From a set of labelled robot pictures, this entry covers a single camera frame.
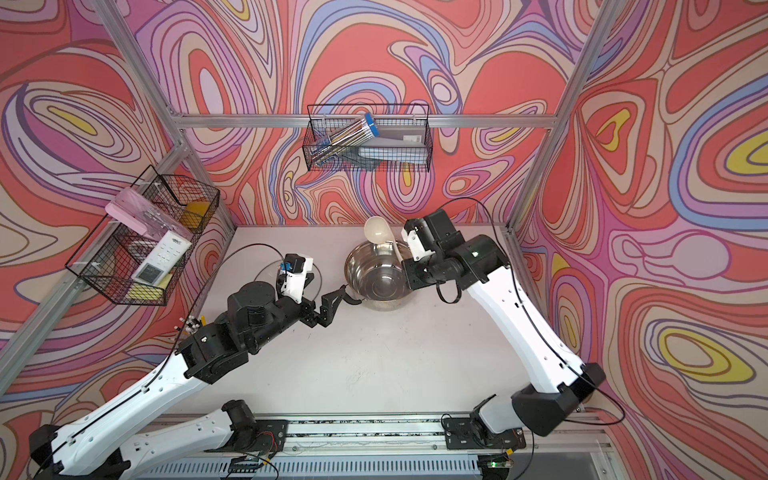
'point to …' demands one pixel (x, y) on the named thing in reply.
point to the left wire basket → (137, 249)
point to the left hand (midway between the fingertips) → (332, 284)
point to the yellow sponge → (148, 292)
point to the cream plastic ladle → (378, 231)
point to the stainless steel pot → (375, 274)
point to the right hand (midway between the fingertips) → (410, 283)
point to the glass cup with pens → (192, 324)
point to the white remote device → (162, 258)
